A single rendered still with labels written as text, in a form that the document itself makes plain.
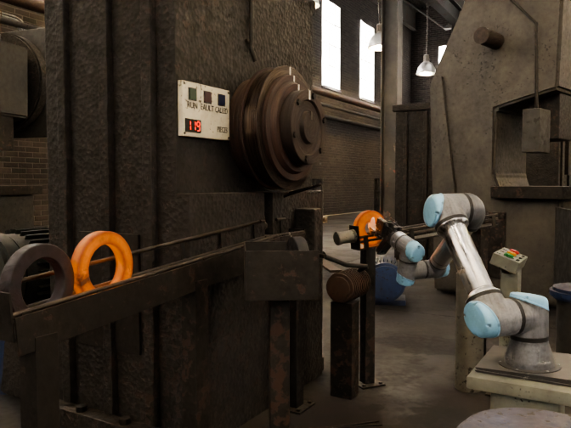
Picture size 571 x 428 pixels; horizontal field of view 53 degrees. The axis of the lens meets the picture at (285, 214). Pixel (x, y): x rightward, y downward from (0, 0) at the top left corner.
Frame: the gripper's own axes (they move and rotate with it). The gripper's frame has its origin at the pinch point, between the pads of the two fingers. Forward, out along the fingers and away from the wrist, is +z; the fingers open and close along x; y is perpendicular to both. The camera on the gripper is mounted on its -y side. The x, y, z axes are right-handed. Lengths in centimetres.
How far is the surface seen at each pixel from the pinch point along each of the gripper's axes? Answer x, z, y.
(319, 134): 35, -4, 41
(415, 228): -22.3, -3.7, -0.7
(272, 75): 58, -4, 62
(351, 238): 11.4, -3.8, -3.9
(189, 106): 90, -15, 51
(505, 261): -39, -43, 0
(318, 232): 28.4, -4.0, -0.4
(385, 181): -487, 674, -193
